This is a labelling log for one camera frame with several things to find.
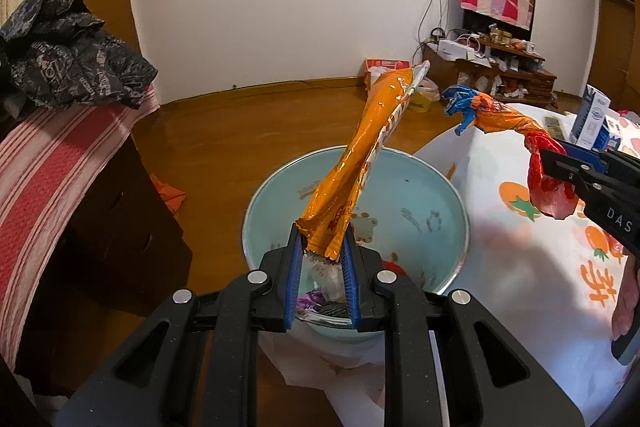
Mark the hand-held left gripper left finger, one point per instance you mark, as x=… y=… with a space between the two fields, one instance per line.
x=295 y=287

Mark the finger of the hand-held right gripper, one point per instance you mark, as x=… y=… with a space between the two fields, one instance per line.
x=565 y=164
x=590 y=152

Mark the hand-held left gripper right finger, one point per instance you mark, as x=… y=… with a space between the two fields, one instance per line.
x=351 y=292

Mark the clear plastic bag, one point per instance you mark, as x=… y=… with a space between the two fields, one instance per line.
x=327 y=282

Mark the red snack wrapper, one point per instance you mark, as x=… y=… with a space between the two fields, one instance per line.
x=505 y=119

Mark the light blue basin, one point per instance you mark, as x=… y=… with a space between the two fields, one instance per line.
x=415 y=197

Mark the orange snack wrapper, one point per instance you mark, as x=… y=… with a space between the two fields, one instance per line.
x=360 y=157

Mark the person's right hand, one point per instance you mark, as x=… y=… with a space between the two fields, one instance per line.
x=627 y=302

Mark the purple wrapper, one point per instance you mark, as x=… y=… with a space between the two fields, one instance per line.
x=310 y=302

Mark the small blue and white box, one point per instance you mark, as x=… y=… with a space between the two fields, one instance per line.
x=611 y=134

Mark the blue and white carton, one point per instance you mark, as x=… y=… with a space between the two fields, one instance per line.
x=590 y=117

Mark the pink printed bag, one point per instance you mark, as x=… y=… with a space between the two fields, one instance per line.
x=630 y=124

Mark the white fruit-print tablecloth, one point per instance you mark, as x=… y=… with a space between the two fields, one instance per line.
x=525 y=287

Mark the wooden television stand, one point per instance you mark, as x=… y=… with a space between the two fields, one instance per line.
x=450 y=67

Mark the orange cloth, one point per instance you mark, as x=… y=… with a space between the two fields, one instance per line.
x=170 y=197

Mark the television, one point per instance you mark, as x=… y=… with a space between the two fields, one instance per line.
x=475 y=23

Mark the dark wooden cabinet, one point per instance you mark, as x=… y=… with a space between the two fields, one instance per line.
x=130 y=247

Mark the orange paper bag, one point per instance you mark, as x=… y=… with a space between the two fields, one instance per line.
x=380 y=69

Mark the red striped blanket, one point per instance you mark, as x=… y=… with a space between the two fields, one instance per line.
x=50 y=177

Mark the black crumpled plastic bag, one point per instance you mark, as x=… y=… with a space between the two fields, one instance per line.
x=65 y=57

